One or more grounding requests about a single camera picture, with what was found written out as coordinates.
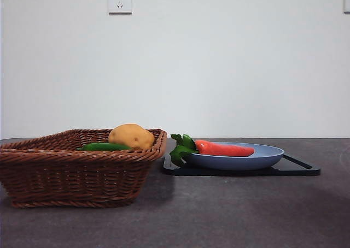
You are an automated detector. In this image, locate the orange carrot with green leaves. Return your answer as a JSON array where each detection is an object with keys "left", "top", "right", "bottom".
[{"left": 170, "top": 133, "right": 255, "bottom": 167}]

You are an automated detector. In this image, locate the round blue plate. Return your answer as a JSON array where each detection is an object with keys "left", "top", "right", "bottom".
[{"left": 182, "top": 141, "right": 285, "bottom": 171}]

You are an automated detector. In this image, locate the yellow-brown potato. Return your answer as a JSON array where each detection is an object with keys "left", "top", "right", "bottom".
[{"left": 108, "top": 123, "right": 155, "bottom": 150}]

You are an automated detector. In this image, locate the green chili pepper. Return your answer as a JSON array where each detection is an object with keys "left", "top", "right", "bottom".
[{"left": 76, "top": 142, "right": 133, "bottom": 151}]

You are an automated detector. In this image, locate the black rectangular tray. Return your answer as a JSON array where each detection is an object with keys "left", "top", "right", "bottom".
[{"left": 163, "top": 152, "right": 322, "bottom": 177}]

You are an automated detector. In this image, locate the brown wicker basket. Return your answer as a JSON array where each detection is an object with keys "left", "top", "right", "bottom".
[{"left": 0, "top": 128, "right": 168, "bottom": 208}]

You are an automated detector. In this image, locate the white wall socket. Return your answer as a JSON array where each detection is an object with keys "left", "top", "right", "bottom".
[{"left": 108, "top": 0, "right": 133, "bottom": 15}]

